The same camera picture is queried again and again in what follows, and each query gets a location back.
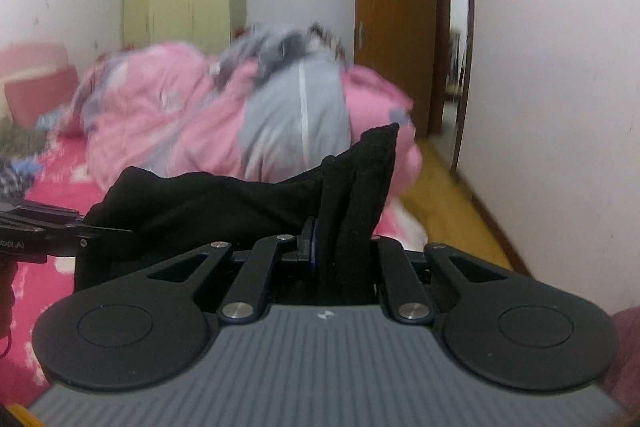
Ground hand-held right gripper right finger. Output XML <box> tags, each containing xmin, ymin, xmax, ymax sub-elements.
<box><xmin>371</xmin><ymin>236</ymin><xmax>507</xmax><ymax>325</ymax></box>

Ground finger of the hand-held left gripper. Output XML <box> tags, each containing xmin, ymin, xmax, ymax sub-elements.
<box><xmin>15</xmin><ymin>201</ymin><xmax>87</xmax><ymax>228</ymax></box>
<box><xmin>45</xmin><ymin>227</ymin><xmax>135</xmax><ymax>254</ymax></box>

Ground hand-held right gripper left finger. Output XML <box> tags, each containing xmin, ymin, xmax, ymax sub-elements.
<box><xmin>147</xmin><ymin>217</ymin><xmax>319</xmax><ymax>325</ymax></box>

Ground black t-shirt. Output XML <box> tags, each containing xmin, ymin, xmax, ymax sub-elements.
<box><xmin>74</xmin><ymin>123</ymin><xmax>401</xmax><ymax>305</ymax></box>

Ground pink floral bed blanket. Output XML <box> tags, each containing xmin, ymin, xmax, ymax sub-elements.
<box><xmin>0</xmin><ymin>134</ymin><xmax>431</xmax><ymax>388</ymax></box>

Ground plaid shirt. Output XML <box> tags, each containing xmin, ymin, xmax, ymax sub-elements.
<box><xmin>0</xmin><ymin>157</ymin><xmax>41</xmax><ymax>200</ymax></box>

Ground green patterned garment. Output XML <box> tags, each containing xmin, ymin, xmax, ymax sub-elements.
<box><xmin>0</xmin><ymin>127</ymin><xmax>46</xmax><ymax>158</ymax></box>

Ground light blue garment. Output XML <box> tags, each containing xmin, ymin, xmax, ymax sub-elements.
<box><xmin>36</xmin><ymin>109</ymin><xmax>71</xmax><ymax>130</ymax></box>

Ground pink pillow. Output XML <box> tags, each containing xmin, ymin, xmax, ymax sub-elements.
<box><xmin>4</xmin><ymin>64</ymin><xmax>78</xmax><ymax>130</ymax></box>

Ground pink grey floral duvet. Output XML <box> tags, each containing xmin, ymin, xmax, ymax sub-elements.
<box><xmin>70</xmin><ymin>24</ymin><xmax>423</xmax><ymax>202</ymax></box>

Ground pink white headboard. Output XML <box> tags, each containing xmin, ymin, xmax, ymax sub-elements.
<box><xmin>0</xmin><ymin>43</ymin><xmax>68</xmax><ymax>118</ymax></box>

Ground maroon cloth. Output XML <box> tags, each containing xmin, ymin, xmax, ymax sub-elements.
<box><xmin>602</xmin><ymin>307</ymin><xmax>640</xmax><ymax>410</ymax></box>

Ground wooden door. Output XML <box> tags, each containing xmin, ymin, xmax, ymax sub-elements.
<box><xmin>354</xmin><ymin>0</ymin><xmax>438</xmax><ymax>138</ymax></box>

